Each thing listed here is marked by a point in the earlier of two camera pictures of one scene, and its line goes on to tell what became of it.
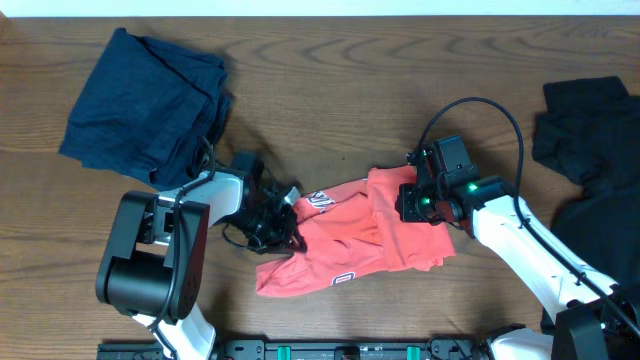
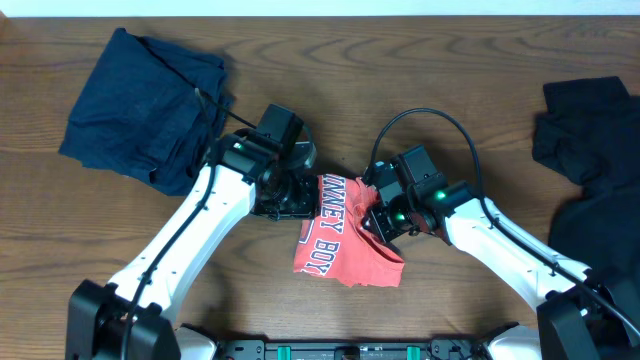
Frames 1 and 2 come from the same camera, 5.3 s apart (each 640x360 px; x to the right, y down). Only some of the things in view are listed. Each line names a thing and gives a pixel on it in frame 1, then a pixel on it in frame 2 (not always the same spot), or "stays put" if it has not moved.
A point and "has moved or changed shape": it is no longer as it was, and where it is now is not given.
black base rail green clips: (465, 348) stays put
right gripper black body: (422, 204) -> (396, 217)
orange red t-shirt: (355, 229) has moved or changed shape
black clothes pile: (590, 134) stays put
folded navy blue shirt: (146, 108) stays put
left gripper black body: (279, 229) -> (298, 198)
